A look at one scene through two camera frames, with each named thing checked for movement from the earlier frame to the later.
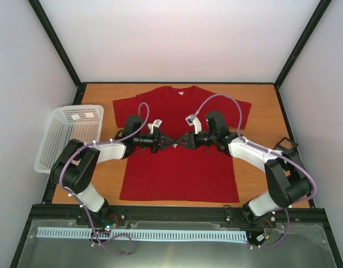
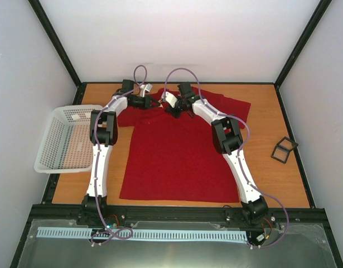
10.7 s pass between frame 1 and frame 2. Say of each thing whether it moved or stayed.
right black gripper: moved
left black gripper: moved
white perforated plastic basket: stayed
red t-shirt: stayed
